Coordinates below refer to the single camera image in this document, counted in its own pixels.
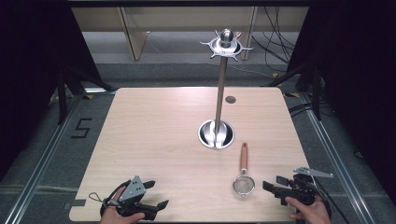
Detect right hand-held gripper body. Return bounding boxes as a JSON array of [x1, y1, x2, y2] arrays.
[[274, 166, 334, 206]]

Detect aluminium floor rail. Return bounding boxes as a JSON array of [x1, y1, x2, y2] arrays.
[[2, 92, 87, 224], [298, 92, 379, 224]]

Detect mesh strainer with wooden handle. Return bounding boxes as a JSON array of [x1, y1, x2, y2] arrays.
[[233, 142, 256, 197]]

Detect bundle of black floor cables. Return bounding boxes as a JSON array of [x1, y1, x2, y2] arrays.
[[251, 6, 297, 65]]

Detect person's right hand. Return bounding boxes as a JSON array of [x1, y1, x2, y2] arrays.
[[284, 196, 332, 224]]

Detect person's left hand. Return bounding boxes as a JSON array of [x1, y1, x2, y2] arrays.
[[100, 186, 146, 224]]

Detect black tape strip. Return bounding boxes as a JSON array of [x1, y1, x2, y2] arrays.
[[63, 198, 87, 210]]

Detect metal utensil rack with hooks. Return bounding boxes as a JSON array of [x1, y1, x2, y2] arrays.
[[197, 28, 254, 151]]

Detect beige wooden furniture panel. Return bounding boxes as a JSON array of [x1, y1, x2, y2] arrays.
[[117, 7, 149, 62], [241, 7, 260, 62]]

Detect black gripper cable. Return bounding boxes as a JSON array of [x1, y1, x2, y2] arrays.
[[99, 179, 133, 217], [310, 179, 351, 224]]

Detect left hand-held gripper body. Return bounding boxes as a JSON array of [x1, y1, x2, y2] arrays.
[[116, 175, 159, 221]]

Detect black curtain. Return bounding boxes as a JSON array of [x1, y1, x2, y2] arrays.
[[285, 0, 396, 198], [0, 0, 105, 183]]

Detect black cables by stand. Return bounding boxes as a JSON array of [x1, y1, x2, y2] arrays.
[[288, 101, 316, 119]]

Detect black metal stand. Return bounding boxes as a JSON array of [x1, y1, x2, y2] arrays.
[[55, 63, 115, 126], [262, 61, 323, 121]]

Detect thin grey cord loop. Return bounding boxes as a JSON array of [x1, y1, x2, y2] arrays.
[[88, 191, 108, 204]]

